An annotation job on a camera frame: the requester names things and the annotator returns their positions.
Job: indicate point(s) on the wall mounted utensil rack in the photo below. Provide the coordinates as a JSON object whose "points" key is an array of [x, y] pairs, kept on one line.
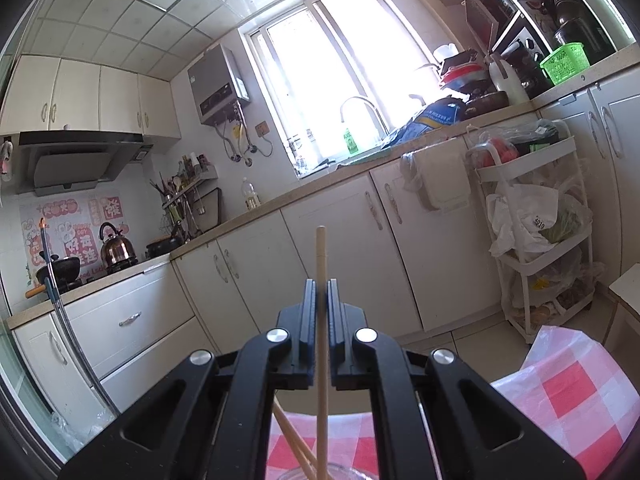
{"points": [[187, 190]]}

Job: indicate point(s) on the white plastic shopping bag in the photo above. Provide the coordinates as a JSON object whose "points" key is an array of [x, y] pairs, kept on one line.
{"points": [[525, 220]]}

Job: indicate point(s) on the red checked plastic tablecloth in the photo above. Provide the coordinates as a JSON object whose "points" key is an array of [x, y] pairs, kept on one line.
{"points": [[565, 400]]}

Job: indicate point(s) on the white upper wall cabinets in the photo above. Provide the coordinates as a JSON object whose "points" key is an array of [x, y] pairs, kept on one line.
{"points": [[90, 95]]}

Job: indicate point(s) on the black range hood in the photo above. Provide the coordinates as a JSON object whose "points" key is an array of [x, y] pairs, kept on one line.
{"points": [[75, 160]]}

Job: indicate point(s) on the stack of pots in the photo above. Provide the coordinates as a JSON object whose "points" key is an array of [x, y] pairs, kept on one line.
{"points": [[465, 80]]}

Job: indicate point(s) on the white framed kitchen window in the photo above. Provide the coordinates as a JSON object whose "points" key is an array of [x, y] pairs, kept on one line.
{"points": [[340, 70]]}

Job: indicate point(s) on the black wok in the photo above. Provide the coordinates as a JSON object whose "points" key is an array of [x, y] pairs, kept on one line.
{"points": [[59, 272]]}

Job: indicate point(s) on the wall power socket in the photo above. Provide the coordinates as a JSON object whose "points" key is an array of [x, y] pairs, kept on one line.
{"points": [[262, 128]]}

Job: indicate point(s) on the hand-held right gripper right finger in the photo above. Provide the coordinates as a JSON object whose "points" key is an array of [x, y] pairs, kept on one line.
{"points": [[333, 320]]}

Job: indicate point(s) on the black microwave oven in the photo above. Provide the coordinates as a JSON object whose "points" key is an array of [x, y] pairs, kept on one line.
{"points": [[487, 12]]}

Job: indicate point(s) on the white tiered storage trolley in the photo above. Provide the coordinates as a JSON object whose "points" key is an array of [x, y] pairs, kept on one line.
{"points": [[500, 170]]}

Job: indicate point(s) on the white countertop shelf rack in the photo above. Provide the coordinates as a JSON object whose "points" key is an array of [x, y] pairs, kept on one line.
{"points": [[525, 5]]}

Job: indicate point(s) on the clear glass jar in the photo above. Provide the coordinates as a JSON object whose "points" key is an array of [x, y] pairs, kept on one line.
{"points": [[350, 474]]}

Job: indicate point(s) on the white electric kettle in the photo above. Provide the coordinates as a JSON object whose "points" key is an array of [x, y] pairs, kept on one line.
{"points": [[507, 82]]}

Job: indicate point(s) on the pink wall stickers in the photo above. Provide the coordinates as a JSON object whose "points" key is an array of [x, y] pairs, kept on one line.
{"points": [[75, 230]]}

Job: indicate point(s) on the steel whistling kettle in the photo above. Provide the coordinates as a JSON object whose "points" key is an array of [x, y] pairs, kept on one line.
{"points": [[117, 250]]}

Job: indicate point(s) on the grey gas water heater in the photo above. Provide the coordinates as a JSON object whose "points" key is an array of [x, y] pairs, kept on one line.
{"points": [[215, 85]]}

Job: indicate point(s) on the clear plastic bottle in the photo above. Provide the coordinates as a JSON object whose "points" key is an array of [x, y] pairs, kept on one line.
{"points": [[251, 197]]}

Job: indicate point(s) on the chrome sink faucet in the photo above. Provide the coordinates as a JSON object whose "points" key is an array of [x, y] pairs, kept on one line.
{"points": [[362, 102]]}

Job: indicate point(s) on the white wooden stool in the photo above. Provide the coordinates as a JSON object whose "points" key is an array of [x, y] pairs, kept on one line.
{"points": [[625, 290]]}

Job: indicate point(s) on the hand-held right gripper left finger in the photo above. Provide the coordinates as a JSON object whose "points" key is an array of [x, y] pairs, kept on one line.
{"points": [[311, 320]]}

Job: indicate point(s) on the black frying pan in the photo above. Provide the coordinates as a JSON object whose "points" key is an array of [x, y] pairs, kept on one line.
{"points": [[162, 247]]}

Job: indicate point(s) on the white hanging waste bin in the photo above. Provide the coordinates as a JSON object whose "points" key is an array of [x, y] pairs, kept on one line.
{"points": [[442, 180]]}

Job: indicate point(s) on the white lower kitchen cabinets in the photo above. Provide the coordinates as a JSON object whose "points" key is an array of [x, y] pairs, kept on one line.
{"points": [[440, 250]]}

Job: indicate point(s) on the green dish soap bottle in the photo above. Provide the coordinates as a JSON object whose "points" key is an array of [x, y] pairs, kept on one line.
{"points": [[351, 142]]}

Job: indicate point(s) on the blue printed sack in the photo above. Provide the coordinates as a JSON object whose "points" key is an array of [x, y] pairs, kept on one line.
{"points": [[430, 122]]}

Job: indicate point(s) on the green plastic basket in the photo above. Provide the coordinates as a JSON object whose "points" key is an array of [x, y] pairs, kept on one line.
{"points": [[565, 65]]}

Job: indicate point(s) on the slim wooden chopstick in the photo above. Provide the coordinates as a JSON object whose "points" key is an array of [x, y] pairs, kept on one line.
{"points": [[300, 439], [321, 255], [292, 442]]}

